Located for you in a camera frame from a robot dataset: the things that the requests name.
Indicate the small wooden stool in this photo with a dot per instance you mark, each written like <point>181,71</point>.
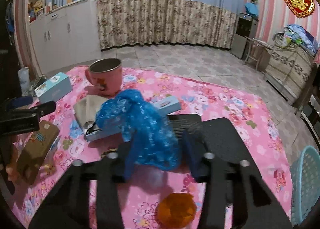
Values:
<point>256,48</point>

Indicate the blue plastic bag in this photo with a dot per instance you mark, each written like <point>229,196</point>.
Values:
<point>150,136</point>

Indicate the black rectangular case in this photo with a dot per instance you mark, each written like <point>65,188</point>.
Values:
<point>217,136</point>

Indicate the beige folded cloth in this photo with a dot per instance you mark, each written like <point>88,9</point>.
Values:
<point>86,109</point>

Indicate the light blue plastic basket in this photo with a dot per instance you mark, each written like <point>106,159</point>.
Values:
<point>305,179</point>

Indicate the patterned cloth covered cabinet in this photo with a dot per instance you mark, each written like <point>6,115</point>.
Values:
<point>289,68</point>

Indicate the floral beige curtain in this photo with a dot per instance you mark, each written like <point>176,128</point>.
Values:
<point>130,22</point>

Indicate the grey water dispenser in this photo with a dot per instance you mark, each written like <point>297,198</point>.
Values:
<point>246,27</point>

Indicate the orange peel piece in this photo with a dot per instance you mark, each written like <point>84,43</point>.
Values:
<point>177,210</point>

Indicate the pink metal mug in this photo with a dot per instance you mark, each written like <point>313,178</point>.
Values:
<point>106,76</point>

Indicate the pile of colourful bedding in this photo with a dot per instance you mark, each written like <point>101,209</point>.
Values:
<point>293,34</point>

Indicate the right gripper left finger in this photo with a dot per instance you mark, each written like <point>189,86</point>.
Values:
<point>67,203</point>

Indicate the light blue tissue box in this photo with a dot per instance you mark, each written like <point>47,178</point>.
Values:
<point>54,88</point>

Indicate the light blue carton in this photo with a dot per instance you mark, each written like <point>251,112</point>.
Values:
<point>92,132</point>

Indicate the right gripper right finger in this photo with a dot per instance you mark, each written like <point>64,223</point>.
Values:
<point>239,185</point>

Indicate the white floor cabinet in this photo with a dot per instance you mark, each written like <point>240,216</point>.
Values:
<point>67,36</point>

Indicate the brown cartoon notebook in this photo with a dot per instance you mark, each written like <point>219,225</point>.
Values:
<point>35,151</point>

